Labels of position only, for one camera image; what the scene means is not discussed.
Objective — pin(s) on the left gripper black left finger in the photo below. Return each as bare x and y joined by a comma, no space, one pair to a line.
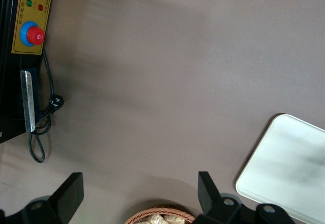
71,196

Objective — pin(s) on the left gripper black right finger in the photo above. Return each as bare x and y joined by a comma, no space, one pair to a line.
209,196

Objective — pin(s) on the cream rectangular tray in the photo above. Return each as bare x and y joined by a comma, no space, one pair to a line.
279,158

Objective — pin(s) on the clear wrapped cracker snack pack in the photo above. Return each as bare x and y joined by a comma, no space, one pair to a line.
175,219
155,219

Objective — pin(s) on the dark brown wicker basket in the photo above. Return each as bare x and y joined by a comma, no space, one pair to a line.
160,209

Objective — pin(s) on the red emergency stop button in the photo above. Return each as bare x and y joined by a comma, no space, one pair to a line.
35,34

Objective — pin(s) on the black machine with yellow panel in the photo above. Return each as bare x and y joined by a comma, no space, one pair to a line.
30,10

